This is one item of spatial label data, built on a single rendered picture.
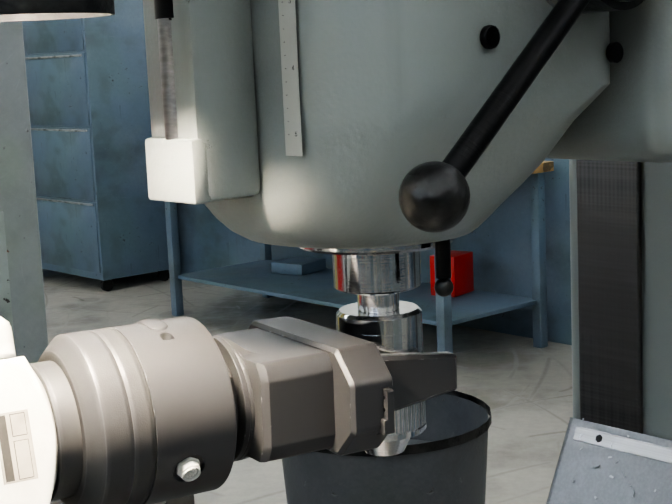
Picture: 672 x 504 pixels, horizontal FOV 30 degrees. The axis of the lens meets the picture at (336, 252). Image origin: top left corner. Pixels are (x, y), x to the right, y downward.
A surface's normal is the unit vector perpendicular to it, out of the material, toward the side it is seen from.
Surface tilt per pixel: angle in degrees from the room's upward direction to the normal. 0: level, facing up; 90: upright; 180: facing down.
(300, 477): 93
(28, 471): 73
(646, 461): 63
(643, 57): 90
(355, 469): 94
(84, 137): 90
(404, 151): 115
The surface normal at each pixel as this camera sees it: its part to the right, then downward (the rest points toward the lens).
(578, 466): -0.69, -0.31
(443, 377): 0.52, 0.11
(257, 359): -0.04, -0.99
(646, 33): -0.64, 0.14
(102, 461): -0.22, 0.22
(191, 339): 0.24, -0.79
